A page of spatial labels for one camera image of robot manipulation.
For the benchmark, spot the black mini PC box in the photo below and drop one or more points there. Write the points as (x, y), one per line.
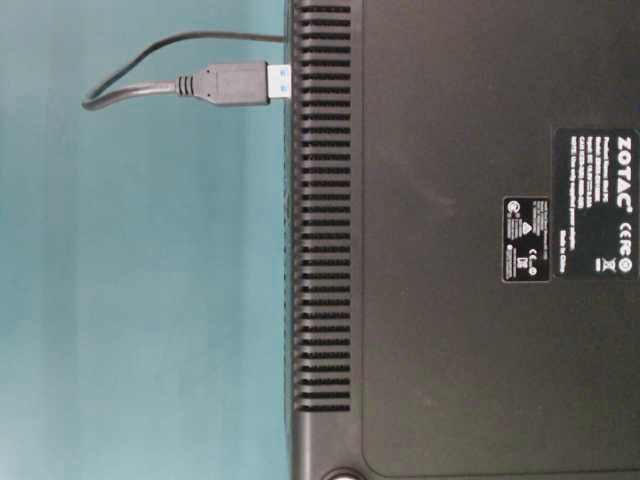
(462, 255)

